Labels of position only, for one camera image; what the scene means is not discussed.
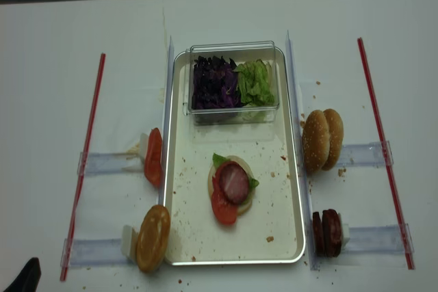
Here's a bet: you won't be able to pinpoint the white metal tray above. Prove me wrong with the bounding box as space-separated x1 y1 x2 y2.
164 50 306 265

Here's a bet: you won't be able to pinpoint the clear long rail left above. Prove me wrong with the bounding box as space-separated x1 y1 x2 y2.
158 37 175 205

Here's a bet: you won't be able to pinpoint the clear plastic salad box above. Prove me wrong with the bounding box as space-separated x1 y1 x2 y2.
183 40 280 125

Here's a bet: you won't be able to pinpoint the purple cabbage shreds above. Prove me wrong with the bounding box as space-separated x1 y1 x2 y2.
192 56 243 110

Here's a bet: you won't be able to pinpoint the lettuce leaf on bun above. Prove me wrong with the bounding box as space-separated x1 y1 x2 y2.
211 153 259 190

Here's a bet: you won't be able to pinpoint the bottom bun on tray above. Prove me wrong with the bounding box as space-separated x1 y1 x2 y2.
207 161 256 216

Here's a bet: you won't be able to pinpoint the tomato slices standing left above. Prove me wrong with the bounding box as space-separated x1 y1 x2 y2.
144 128 162 188

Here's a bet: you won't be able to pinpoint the bun half standing left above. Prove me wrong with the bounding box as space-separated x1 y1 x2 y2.
136 204 170 273

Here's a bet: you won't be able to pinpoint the tomato slices on bun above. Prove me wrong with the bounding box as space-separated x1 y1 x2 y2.
211 176 237 226

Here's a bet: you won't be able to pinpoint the red plastic strip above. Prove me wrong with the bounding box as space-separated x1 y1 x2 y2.
60 53 106 282
357 38 415 270

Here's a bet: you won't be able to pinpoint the right red plastic strip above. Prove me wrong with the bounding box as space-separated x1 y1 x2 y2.
357 38 415 270

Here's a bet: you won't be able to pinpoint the white block lower left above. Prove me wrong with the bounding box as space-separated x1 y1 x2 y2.
120 225 138 263

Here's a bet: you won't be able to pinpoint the clear rail right upper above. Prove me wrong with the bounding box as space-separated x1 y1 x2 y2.
335 141 394 168

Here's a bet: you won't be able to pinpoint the sausage patties standing right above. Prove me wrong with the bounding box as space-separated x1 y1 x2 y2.
312 209 343 258

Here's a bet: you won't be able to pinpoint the sausage patty slice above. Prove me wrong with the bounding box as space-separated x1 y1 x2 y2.
219 161 249 204

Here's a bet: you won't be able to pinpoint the green lettuce in box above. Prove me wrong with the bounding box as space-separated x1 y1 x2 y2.
235 59 275 107

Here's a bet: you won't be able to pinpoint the sesame bun tops right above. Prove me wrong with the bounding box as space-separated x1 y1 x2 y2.
302 109 344 175

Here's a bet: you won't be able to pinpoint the white block upper left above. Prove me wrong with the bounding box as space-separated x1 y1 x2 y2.
138 133 149 163

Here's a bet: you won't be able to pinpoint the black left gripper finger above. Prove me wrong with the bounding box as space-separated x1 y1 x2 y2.
4 257 41 292

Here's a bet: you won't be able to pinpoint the clear rail right lower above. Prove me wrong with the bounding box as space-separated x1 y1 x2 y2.
342 224 415 254

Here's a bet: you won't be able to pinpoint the clear rail left lower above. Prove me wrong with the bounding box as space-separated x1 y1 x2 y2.
60 239 131 268

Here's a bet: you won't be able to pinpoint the left red plastic strip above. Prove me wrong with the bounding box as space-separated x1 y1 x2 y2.
60 53 106 282

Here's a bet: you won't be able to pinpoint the clear rail left upper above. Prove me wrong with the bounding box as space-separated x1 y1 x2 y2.
77 152 144 176

